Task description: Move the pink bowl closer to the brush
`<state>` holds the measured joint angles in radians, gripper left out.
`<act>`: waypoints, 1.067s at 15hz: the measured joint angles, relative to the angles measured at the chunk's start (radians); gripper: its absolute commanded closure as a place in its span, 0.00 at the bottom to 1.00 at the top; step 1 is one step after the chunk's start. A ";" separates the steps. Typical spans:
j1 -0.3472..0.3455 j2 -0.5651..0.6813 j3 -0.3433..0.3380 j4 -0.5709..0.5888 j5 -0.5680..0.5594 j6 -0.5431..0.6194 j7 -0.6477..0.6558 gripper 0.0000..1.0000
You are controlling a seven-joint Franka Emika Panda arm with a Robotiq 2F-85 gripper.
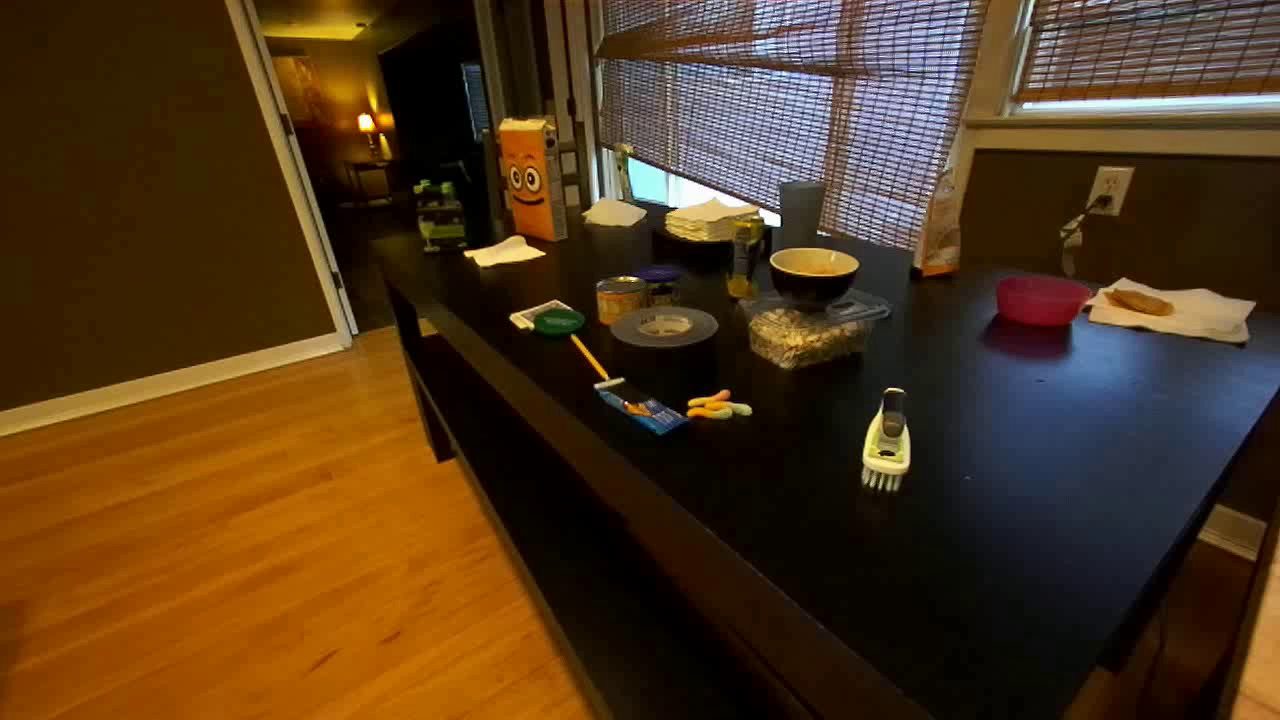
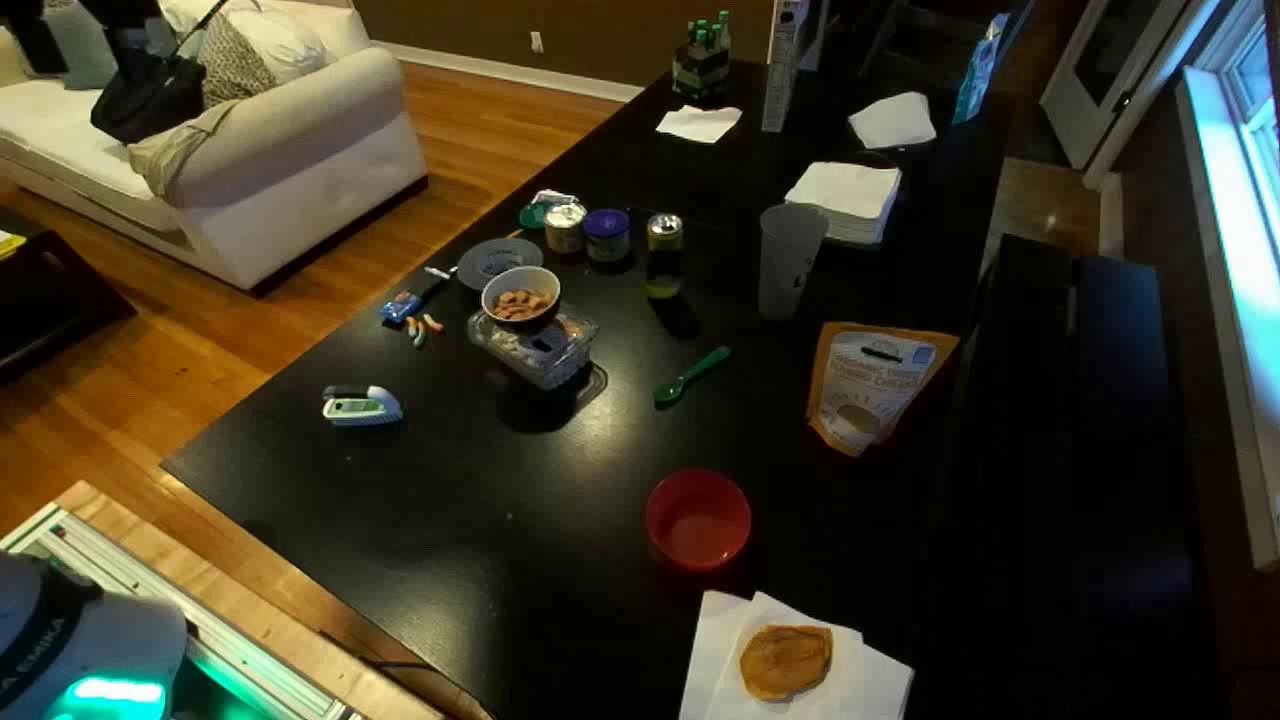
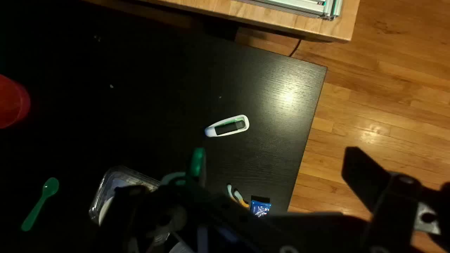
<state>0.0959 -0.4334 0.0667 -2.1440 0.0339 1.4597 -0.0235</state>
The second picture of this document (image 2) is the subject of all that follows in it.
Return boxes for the pink plastic bowl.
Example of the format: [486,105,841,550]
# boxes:
[643,469,757,577]

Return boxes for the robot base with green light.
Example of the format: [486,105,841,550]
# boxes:
[0,557,188,720]

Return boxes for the bowl of nuts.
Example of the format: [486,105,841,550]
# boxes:
[481,262,566,326]

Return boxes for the green plastic spoon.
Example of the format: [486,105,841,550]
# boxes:
[652,342,732,407]

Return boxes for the clear plastic food container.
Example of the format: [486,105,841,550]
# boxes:
[470,311,598,393]

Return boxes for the dark glass bottle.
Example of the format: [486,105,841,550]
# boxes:
[643,212,684,300]

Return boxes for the small jar purple lid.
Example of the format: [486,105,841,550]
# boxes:
[585,207,631,262]

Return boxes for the grey round lid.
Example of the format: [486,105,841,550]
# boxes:
[456,234,544,293]

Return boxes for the clear drinking glass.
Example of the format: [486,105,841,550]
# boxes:
[757,203,827,321]

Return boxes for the brown paper pouch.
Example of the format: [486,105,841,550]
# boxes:
[804,321,961,454]

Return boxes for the white folded napkin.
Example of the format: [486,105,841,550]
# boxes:
[658,109,739,142]

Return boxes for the white napkin stack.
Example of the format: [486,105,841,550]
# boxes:
[784,160,906,247]

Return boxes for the green black toy figure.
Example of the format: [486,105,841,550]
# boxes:
[672,7,732,98]

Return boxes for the brown cookie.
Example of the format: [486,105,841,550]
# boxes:
[739,622,832,703]

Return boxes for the white paper towel with cookie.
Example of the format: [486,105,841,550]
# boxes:
[679,592,914,720]

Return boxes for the white sofa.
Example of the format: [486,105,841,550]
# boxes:
[0,0,430,286]

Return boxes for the black bag on sofa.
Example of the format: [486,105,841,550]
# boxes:
[93,56,206,142]

